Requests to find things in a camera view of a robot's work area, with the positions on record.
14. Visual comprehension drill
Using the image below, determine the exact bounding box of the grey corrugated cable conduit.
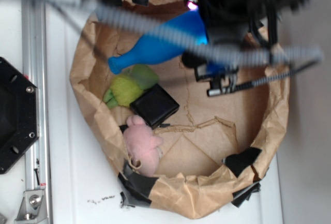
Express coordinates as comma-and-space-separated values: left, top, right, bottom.
96, 3, 324, 66

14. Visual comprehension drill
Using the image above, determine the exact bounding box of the blue plastic bottle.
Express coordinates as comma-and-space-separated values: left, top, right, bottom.
108, 9, 228, 75

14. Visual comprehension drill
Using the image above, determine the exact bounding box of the black square box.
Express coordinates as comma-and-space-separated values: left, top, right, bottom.
130, 84, 179, 129

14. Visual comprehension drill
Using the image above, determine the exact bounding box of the black octagonal mount plate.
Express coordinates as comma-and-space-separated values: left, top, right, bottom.
1, 57, 38, 175

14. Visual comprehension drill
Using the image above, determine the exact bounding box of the aluminium extrusion rail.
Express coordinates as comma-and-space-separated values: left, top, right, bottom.
15, 0, 53, 223

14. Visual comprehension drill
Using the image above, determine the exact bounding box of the green plush toy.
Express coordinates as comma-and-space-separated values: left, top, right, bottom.
102, 64, 159, 109

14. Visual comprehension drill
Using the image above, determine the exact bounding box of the pink plush toy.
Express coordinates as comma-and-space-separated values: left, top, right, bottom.
123, 115, 164, 177

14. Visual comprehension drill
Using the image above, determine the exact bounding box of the white plastic bin lid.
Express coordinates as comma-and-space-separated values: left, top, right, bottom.
43, 0, 285, 224

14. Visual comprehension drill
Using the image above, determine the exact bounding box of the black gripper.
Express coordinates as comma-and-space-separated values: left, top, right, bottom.
180, 0, 311, 48

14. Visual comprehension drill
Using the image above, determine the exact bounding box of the brown paper bag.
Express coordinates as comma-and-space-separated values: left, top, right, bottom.
70, 14, 290, 219

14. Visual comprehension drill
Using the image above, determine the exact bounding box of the silver corner bracket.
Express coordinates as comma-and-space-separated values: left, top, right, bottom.
14, 189, 48, 223

